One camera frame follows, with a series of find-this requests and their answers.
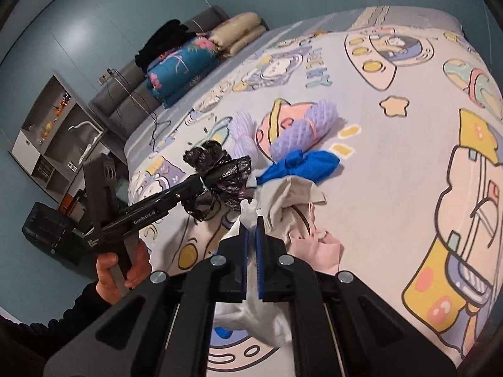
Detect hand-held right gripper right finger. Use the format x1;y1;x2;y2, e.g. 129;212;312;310
255;216;458;377

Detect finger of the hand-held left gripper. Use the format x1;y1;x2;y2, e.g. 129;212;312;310
173;168;228;204

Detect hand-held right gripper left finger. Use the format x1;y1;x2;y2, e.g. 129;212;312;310
42;226;249;377

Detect black plastic bag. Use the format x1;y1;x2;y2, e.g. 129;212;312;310
183;140;253;222

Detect white plastic bag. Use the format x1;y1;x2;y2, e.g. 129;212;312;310
212;198;293;348

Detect small pale foam net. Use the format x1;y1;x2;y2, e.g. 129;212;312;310
228;111;258;166

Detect blue plastic bag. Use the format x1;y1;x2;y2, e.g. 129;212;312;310
257;149;340;185

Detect large purple foam net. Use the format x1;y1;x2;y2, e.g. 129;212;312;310
269;100;339;163

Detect person's left forearm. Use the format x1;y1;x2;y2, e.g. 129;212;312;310
0;281;114;377

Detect person's left hand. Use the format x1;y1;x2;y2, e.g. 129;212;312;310
96;241;152;305

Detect beige cloth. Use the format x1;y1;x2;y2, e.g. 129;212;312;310
253;175;328;244

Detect orange box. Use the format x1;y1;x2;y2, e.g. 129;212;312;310
59;189;85;217

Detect black storage box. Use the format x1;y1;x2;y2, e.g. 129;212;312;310
21;202;99;265

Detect white bent lamp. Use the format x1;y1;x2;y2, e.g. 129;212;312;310
69;121;103;166

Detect grey padded headboard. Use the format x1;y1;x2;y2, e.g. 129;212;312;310
90;6;232;142

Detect blue floral folded quilt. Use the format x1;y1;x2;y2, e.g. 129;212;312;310
145;35;220;108

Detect grey white shelf unit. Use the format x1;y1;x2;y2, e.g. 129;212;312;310
10;70;108;201

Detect orange shelf ornaments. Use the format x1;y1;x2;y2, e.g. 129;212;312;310
41;92;72;140

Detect black clothes pile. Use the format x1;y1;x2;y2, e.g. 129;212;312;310
135;19;197;70

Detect beige folded quilt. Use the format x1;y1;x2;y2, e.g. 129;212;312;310
207;13;268;57

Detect black charging cable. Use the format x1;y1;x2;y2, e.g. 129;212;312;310
105;68;174;152

